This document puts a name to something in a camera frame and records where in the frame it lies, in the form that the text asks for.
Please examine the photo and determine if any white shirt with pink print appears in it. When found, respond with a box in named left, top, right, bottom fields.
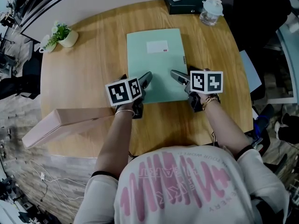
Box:
left=73, top=144, right=291, bottom=224

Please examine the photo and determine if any black file box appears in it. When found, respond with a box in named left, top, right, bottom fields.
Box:
left=163, top=0, right=210, bottom=15

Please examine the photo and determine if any white cable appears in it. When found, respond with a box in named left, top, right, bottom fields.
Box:
left=28, top=159, right=87, bottom=201

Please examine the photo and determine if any flowering plant in cream pot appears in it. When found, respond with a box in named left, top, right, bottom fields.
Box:
left=44, top=21, right=79, bottom=50

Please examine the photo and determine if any glass jar with pale lid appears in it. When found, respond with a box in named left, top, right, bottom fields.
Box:
left=199, top=0, right=224, bottom=27

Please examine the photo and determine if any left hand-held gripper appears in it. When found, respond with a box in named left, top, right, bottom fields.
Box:
left=105, top=71, right=153, bottom=119

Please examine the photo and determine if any black office chair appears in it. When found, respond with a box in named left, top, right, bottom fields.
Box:
left=233, top=0, right=293, bottom=52

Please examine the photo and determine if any person's right forearm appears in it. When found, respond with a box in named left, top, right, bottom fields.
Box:
left=198, top=92, right=256, bottom=160

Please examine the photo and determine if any green folder item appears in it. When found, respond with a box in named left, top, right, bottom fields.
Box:
left=126, top=28, right=189, bottom=105

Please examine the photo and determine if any white board with black frame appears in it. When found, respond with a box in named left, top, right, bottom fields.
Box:
left=20, top=0, right=93, bottom=43

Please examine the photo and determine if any person's left forearm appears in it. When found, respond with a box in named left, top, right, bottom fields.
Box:
left=93, top=103, right=136, bottom=180

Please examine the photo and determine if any gold chain bracelet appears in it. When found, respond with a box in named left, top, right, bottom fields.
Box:
left=201, top=95, right=221, bottom=111

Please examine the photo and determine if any pale blue sheet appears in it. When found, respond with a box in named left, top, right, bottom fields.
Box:
left=239, top=49, right=263, bottom=94

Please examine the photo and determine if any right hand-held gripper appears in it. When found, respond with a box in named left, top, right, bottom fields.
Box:
left=170, top=66, right=224, bottom=113

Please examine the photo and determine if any thin gold bangle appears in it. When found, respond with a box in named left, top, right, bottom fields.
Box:
left=114, top=109, right=136, bottom=117

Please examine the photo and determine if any pink box item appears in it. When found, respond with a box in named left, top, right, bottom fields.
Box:
left=21, top=107, right=115, bottom=150

